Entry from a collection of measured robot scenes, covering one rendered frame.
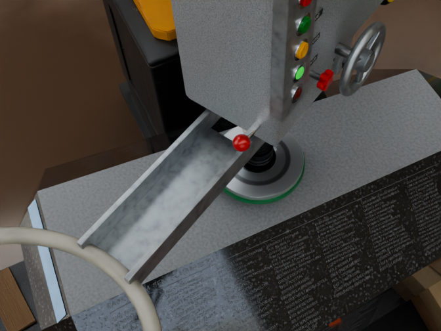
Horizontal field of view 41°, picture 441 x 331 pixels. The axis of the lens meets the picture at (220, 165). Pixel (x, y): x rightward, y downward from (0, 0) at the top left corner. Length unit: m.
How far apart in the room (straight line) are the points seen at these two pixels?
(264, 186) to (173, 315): 0.35
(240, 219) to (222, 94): 0.39
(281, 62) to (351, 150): 0.62
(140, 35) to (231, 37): 0.96
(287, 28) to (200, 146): 0.41
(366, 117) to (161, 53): 0.66
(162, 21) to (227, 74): 0.86
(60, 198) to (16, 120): 1.35
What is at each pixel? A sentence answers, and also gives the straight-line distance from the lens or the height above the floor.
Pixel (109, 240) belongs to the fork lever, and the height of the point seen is 1.09.
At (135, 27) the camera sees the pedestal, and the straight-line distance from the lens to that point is 1.90.
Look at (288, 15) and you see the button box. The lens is 0.82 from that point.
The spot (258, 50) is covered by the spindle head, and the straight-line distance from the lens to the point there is 0.92.
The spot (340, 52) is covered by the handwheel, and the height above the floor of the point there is 1.21.
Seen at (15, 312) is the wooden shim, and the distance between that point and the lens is 2.28.
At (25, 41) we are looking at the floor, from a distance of 3.10.
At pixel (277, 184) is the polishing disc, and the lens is 1.33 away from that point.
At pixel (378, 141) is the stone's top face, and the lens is 1.50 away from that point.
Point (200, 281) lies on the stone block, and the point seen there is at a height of 0.79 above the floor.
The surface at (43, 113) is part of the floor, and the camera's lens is 2.75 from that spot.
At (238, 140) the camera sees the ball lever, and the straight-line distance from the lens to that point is 1.02.
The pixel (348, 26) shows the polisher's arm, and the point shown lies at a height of 1.23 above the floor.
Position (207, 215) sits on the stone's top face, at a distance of 1.36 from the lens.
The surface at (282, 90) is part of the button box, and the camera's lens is 0.93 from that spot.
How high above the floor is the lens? 2.02
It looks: 57 degrees down
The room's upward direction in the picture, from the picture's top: 6 degrees counter-clockwise
